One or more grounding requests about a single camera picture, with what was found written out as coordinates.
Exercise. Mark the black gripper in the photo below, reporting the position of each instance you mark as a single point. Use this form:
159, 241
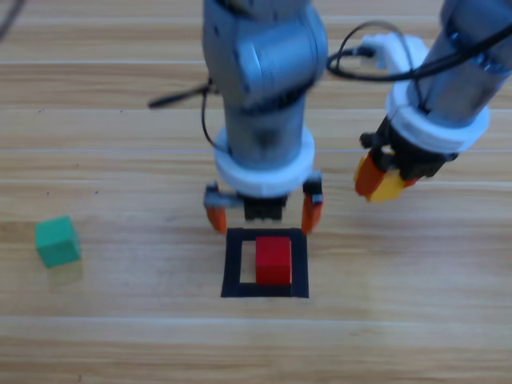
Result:
264, 210
420, 164

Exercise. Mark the yellow wooden block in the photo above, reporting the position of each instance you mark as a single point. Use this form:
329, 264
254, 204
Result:
388, 188

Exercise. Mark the red wooden block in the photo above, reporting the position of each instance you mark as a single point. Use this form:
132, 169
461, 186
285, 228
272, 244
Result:
272, 260

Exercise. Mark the green wooden block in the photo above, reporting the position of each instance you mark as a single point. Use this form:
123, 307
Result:
58, 244

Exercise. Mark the black tape square outline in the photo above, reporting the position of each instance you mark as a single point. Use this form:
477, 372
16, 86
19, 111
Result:
233, 264

